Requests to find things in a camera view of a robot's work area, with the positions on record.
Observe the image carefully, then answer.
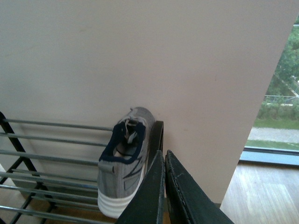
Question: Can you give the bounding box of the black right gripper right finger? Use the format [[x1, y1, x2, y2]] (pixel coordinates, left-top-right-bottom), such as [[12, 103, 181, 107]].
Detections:
[[165, 150, 233, 224]]

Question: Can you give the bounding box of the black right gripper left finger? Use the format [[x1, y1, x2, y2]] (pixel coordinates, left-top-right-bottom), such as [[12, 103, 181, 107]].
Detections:
[[116, 150, 165, 224]]

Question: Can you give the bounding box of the black metal shoe rack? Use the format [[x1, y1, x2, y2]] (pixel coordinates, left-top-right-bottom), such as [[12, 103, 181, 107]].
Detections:
[[0, 114, 164, 224]]

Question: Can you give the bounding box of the grey knit sneaker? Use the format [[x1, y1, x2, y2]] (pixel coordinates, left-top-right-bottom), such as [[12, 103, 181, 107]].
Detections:
[[97, 107, 155, 218]]

